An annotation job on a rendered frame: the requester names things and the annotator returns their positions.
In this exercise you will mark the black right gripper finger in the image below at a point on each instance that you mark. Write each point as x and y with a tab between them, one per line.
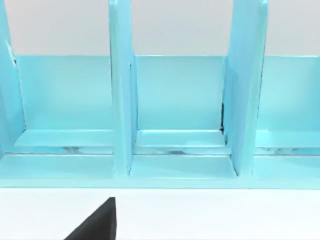
102	222

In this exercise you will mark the light blue rack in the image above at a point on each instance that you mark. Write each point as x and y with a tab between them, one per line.
175	100

